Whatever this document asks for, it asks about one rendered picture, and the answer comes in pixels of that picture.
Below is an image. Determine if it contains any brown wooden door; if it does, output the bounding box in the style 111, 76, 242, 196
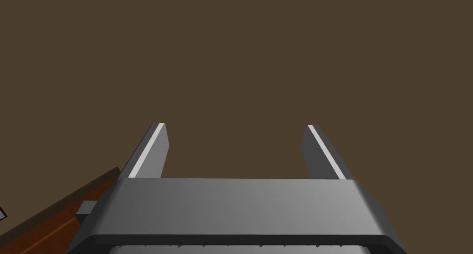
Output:
0, 167, 122, 254

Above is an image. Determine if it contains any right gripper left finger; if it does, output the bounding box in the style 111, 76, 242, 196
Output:
119, 122, 170, 179

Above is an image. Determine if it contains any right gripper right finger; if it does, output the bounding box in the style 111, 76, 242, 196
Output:
302, 124, 355, 181

